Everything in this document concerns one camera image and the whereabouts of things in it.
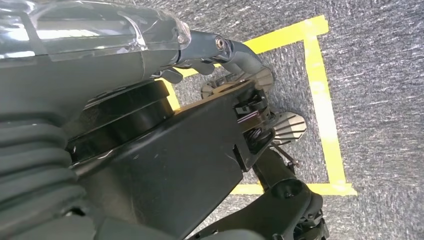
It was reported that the yellow floor tape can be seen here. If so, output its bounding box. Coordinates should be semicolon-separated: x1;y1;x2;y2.
155;14;358;197

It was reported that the black robot left leg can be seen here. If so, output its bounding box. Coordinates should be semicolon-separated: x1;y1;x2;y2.
64;67;330;240

